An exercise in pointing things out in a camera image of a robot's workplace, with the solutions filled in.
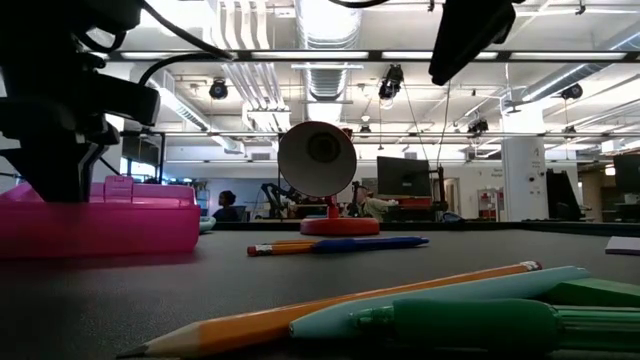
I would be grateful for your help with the person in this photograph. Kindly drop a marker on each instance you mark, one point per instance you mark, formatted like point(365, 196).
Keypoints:
point(372, 205)
point(227, 206)

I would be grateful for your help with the green pen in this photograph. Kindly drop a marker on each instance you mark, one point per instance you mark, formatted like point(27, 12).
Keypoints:
point(475, 322)

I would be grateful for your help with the light teal pen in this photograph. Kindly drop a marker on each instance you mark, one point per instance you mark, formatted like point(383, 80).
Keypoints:
point(450, 295)

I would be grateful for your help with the white notepad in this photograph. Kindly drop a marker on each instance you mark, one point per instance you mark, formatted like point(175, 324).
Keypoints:
point(624, 245)

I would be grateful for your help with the blue pen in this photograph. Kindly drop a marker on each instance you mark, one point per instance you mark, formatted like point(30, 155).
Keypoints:
point(370, 244)

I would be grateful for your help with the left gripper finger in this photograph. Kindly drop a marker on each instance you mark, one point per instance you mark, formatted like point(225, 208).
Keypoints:
point(50, 175)

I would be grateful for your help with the background black robot arm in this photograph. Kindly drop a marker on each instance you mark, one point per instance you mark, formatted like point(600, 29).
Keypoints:
point(275, 195)

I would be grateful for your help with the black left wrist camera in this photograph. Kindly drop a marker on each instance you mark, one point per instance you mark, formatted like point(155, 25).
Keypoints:
point(130, 100)

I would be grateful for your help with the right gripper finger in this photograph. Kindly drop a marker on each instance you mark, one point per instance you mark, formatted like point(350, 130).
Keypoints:
point(470, 35)

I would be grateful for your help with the white pillar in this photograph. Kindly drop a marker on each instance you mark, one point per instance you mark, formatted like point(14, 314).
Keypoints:
point(522, 175)

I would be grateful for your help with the white rectangular air duct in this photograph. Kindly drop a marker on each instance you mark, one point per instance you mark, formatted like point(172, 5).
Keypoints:
point(200, 120)

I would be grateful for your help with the red desk lamp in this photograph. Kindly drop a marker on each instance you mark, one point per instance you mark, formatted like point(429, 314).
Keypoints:
point(317, 160)

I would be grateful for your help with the black overhead crossbar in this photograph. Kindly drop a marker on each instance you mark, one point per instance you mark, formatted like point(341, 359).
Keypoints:
point(375, 55)

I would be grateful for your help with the black monitor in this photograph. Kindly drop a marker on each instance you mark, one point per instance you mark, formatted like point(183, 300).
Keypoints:
point(402, 176)
point(627, 172)

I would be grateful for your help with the pink plastic pencil box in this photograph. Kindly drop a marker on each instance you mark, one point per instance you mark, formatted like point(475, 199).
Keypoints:
point(100, 230)

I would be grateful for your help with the silver ceiling duct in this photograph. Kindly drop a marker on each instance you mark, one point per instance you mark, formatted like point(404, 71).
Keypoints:
point(327, 25)

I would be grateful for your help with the black ceiling spotlight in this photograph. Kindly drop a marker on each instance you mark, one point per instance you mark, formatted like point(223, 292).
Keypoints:
point(477, 125)
point(391, 82)
point(218, 89)
point(571, 91)

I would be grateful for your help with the yellow wooden pencil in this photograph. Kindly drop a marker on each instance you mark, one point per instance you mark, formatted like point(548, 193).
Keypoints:
point(285, 248)
point(300, 315)

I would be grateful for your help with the green eraser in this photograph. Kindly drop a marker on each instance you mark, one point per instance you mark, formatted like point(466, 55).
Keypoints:
point(595, 292)

